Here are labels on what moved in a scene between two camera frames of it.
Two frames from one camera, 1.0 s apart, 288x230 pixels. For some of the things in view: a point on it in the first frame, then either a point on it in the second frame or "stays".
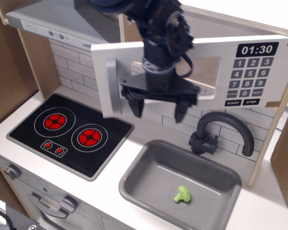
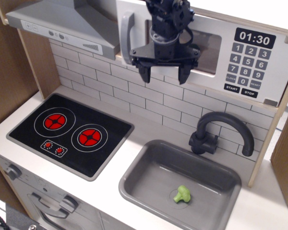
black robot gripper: x=159 y=85 to x=160 y=54
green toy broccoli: x=183 y=194 stays
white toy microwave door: x=254 y=71 to x=241 y=58
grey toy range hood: x=74 y=21 stays
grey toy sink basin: x=152 y=172 stays
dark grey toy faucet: x=200 y=143 stays
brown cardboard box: x=284 y=160 stays
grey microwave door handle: x=113 y=79 to x=127 y=21
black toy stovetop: x=73 y=136 stays
